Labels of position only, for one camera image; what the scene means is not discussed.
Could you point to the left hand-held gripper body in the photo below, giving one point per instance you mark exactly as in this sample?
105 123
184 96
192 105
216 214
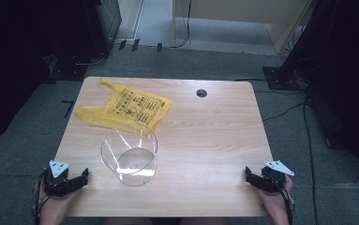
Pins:
58 184

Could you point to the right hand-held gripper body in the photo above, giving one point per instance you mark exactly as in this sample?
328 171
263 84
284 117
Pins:
272 181

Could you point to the clear glass bowl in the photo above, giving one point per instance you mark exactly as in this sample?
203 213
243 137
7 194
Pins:
136 162

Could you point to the yellow printed plastic bag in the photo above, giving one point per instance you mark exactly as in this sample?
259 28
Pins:
130 106

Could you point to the person's left hand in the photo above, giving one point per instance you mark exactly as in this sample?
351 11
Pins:
55 206

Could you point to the person's right hand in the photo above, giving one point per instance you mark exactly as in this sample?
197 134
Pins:
275 204

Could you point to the dark curtain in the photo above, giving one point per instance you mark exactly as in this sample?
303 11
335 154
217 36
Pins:
17 62
349 78

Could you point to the black floor tape strip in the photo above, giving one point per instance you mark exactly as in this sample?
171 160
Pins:
122 44

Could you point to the dark cabinet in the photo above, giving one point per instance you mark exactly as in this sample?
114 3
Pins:
105 22

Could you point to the beige wooden desk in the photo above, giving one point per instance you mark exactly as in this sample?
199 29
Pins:
239 9

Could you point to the black stand base plate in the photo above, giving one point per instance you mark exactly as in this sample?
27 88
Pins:
67 73
277 79

